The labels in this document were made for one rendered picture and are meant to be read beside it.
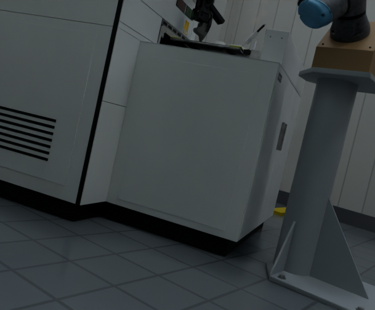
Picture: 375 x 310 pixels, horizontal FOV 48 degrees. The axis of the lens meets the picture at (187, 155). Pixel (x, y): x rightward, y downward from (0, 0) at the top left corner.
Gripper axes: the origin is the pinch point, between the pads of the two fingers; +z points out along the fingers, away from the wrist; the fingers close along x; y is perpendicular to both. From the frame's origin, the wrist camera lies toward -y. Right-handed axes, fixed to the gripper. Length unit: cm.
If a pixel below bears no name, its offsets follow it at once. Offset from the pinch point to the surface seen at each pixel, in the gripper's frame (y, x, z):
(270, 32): 0.5, 49.7, -0.3
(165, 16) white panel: 22.1, -2.5, -4.8
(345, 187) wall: -198, -35, 65
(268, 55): 0, 51, 9
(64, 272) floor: 74, 69, 94
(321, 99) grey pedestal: -14, 71, 23
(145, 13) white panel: 38.3, 9.0, 0.4
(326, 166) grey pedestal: -19, 77, 49
